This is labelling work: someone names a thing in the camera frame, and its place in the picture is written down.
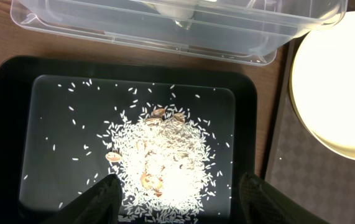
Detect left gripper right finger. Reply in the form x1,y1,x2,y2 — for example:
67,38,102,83
239,173,327,224

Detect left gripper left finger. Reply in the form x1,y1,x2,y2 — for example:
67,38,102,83
44,174,122,224

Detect rice and shell leftovers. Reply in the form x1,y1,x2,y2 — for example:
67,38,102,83
23,79,234,224

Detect yellow plate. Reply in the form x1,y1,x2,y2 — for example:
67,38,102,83
290,11,355,160

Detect clear plastic waste bin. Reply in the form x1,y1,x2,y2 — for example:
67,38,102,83
10,0,348,67

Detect brown serving tray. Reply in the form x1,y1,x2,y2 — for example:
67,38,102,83
264,40,355,223

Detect black plastic tray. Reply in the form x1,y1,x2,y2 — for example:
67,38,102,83
0,56,257,223

